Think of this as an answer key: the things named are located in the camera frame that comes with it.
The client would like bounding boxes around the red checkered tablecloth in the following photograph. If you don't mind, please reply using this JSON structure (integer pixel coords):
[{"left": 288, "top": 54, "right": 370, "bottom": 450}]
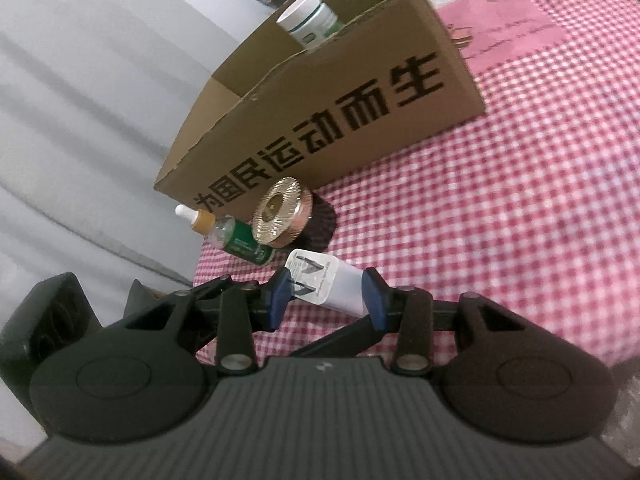
[{"left": 192, "top": 0, "right": 640, "bottom": 376}]

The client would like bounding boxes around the gold-lidded cosmetic jar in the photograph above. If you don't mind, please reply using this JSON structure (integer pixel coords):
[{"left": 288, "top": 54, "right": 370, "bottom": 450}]
[{"left": 251, "top": 177, "right": 335, "bottom": 253}]

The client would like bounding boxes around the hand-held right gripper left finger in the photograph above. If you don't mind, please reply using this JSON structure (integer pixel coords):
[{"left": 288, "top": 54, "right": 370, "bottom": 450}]
[{"left": 125, "top": 267, "right": 293, "bottom": 376}]

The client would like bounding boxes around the brown cardboard box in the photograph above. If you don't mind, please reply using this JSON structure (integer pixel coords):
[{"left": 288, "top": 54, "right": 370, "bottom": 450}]
[{"left": 154, "top": 0, "right": 487, "bottom": 211}]

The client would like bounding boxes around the white charger plug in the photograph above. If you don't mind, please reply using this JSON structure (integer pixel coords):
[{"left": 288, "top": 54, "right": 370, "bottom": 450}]
[{"left": 284, "top": 249, "right": 368, "bottom": 318}]

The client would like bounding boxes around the green dropper bottle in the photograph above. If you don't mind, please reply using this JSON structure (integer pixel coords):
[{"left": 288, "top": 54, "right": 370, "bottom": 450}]
[{"left": 175, "top": 205, "right": 276, "bottom": 267}]

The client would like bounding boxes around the white plastic bottle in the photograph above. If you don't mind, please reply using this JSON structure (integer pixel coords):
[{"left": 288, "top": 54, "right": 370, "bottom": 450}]
[{"left": 276, "top": 0, "right": 345, "bottom": 51}]

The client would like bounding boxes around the white curtain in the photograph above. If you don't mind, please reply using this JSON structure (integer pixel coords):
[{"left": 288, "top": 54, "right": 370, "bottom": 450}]
[{"left": 0, "top": 0, "right": 281, "bottom": 301}]

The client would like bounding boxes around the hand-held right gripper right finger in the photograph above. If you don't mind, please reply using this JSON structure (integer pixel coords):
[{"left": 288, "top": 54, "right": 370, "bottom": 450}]
[{"left": 362, "top": 266, "right": 526, "bottom": 376}]

